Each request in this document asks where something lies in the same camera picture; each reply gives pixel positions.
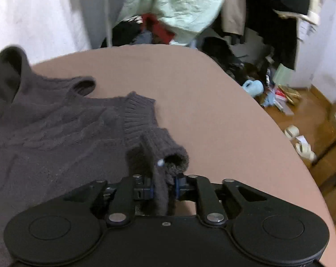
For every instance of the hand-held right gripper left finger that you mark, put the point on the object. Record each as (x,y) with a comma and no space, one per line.
(145,192)

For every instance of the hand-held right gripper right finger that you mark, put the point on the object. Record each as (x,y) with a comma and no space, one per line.
(179,189)

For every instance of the dark grey knit sweater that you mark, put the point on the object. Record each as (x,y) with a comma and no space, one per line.
(59,133)

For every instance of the heap of black clothes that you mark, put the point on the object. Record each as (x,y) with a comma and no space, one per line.
(226,55)

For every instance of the pile of dark clothes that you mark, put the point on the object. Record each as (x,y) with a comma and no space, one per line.
(123,33)

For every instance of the black hanging clothes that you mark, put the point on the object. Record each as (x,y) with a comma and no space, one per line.
(276,19)

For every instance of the light blue plastic item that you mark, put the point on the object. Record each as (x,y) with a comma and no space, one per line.
(252,87)

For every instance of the white slipper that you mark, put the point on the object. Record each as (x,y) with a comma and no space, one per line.
(291,132)

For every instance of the tape rolls on floor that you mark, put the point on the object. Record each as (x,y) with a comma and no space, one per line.
(304,150)

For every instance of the scattered paper litter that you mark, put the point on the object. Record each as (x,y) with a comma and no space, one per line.
(279,97)

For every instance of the pale green box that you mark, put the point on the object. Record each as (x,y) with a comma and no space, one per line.
(283,75)

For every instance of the red cloth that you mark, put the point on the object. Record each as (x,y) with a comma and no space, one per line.
(159,29)

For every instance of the mint green quilted jacket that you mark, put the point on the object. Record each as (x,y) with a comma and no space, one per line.
(179,5)

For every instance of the beige coat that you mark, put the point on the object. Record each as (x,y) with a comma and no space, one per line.
(234,11)

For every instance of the white paper sheet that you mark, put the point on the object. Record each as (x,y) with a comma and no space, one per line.
(305,30)

